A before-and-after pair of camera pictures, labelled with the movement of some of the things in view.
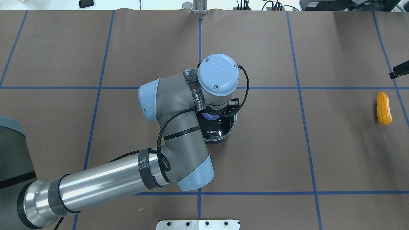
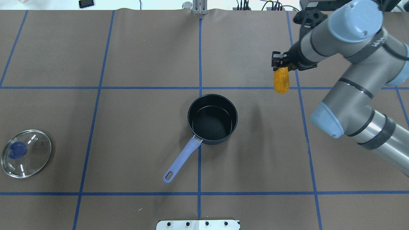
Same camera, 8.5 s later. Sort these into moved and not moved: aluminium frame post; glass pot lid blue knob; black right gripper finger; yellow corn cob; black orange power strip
Moved: yellow corn cob; black right gripper finger; glass pot lid blue knob
Not moved: black orange power strip; aluminium frame post
